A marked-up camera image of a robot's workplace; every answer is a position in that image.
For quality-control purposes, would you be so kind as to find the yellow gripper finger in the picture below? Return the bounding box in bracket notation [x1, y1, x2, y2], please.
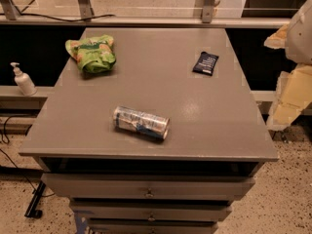
[264, 24, 289, 50]
[266, 64, 312, 131]

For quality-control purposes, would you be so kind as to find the dark blue rxbar wrapper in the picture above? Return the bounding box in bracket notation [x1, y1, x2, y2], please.
[192, 52, 218, 76]

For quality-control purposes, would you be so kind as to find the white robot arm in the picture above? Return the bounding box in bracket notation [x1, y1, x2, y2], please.
[264, 0, 312, 131]

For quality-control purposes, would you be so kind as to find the silver redbull can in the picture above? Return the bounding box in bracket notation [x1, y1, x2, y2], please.
[113, 106, 170, 139]

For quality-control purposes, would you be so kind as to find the grey drawer cabinet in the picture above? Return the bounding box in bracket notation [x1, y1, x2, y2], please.
[20, 28, 277, 234]

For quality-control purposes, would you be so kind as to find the green chip bag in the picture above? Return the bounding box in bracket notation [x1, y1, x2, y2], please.
[65, 34, 116, 74]

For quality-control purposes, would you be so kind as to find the white pump bottle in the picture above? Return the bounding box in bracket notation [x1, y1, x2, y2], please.
[10, 62, 37, 96]

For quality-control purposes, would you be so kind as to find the grey metal rail frame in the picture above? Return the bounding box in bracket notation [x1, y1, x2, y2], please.
[1, 0, 290, 28]

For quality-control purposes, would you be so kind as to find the black cable on ledge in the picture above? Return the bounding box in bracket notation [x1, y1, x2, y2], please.
[0, 12, 116, 22]

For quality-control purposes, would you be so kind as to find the black floor cable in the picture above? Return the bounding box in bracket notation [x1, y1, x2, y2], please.
[0, 114, 56, 198]

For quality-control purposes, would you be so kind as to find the black metal floor bracket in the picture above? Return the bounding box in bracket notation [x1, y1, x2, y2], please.
[24, 181, 46, 218]

